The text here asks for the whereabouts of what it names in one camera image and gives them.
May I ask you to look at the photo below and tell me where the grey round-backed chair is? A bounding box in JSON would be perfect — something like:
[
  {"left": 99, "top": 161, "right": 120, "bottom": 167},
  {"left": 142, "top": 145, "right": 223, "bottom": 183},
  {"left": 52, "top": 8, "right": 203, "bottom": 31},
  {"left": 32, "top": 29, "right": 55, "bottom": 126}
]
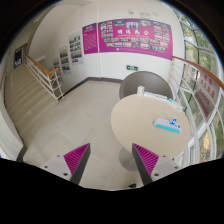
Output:
[{"left": 119, "top": 70, "right": 174, "bottom": 100}]

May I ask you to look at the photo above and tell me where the white stair railing, wooden handrail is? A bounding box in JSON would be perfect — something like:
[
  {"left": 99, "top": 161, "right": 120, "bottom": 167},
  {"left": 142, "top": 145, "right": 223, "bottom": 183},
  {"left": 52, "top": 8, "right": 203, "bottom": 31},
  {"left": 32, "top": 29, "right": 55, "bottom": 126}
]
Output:
[{"left": 22, "top": 53, "right": 65, "bottom": 102}]

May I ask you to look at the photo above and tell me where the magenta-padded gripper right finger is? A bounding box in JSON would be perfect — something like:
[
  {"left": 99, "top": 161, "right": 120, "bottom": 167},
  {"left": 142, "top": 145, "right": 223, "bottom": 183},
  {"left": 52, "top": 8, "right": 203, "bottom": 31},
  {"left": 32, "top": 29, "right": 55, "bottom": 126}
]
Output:
[{"left": 131, "top": 142, "right": 183, "bottom": 187}]

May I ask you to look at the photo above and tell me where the grey round table base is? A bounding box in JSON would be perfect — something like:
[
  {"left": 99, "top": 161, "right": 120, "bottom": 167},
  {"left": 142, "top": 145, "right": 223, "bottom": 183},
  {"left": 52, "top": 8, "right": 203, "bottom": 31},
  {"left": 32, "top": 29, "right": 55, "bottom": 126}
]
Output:
[{"left": 118, "top": 147, "right": 138, "bottom": 173}]

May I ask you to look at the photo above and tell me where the green exit sign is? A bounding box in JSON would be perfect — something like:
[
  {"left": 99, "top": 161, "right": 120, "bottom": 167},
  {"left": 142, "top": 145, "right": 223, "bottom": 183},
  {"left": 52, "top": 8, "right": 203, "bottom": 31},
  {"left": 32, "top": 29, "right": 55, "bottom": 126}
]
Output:
[{"left": 126, "top": 64, "right": 139, "bottom": 72}]

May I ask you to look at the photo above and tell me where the dark notice board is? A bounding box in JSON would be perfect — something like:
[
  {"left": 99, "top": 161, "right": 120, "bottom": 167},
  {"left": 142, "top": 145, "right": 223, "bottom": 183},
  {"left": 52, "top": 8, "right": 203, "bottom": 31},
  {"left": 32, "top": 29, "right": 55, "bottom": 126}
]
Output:
[{"left": 13, "top": 46, "right": 25, "bottom": 69}]

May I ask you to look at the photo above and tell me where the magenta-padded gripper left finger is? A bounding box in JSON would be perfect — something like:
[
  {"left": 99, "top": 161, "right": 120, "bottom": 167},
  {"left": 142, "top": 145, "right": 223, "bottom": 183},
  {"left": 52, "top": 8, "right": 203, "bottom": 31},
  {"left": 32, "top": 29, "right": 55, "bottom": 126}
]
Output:
[{"left": 41, "top": 142, "right": 92, "bottom": 186}]

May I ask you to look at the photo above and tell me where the small magenta text poster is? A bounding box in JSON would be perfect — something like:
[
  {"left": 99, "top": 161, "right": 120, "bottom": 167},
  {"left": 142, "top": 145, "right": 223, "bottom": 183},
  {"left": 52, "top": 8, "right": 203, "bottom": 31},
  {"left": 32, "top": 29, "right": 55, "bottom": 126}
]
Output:
[{"left": 81, "top": 22, "right": 99, "bottom": 55}]

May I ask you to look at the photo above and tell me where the small white upright box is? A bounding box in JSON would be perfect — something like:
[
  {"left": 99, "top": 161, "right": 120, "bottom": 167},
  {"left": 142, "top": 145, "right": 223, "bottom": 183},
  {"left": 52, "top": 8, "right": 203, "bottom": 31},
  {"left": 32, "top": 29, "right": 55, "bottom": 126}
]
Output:
[{"left": 136, "top": 85, "right": 146, "bottom": 97}]

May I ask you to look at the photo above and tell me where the white photo poster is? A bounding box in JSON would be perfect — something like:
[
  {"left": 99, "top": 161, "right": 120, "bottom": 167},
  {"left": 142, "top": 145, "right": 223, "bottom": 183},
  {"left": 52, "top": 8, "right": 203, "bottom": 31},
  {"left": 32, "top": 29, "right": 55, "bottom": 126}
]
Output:
[
  {"left": 52, "top": 58, "right": 63, "bottom": 76},
  {"left": 68, "top": 31, "right": 83, "bottom": 65},
  {"left": 58, "top": 45, "right": 72, "bottom": 75}
]

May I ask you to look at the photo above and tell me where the large magenta photo poster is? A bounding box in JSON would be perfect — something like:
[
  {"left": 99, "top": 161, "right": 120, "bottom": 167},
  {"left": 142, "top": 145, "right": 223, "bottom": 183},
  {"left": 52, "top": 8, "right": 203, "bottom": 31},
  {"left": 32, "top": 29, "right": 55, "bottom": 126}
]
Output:
[{"left": 97, "top": 18, "right": 174, "bottom": 61}]

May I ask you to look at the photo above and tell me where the white balcony railing, wooden handrail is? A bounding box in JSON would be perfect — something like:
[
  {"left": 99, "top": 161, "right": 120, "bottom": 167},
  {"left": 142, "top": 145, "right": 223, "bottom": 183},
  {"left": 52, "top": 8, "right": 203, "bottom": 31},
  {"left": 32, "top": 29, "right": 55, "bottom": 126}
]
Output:
[{"left": 168, "top": 54, "right": 224, "bottom": 161}]

